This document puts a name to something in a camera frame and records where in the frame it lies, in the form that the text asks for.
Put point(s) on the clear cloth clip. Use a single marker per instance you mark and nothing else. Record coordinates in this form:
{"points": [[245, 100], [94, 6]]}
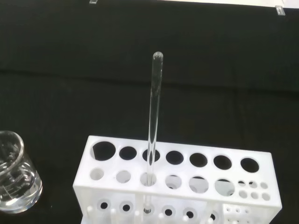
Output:
{"points": [[92, 2], [279, 9]]}

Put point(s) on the small clear glass beaker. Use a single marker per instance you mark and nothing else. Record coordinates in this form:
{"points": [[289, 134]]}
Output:
{"points": [[21, 186]]}

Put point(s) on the white test tube rack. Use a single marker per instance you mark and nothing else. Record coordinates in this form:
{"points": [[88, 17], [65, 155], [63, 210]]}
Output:
{"points": [[233, 205]]}

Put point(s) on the black bench cloth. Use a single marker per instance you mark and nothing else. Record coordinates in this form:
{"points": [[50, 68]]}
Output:
{"points": [[70, 70]]}

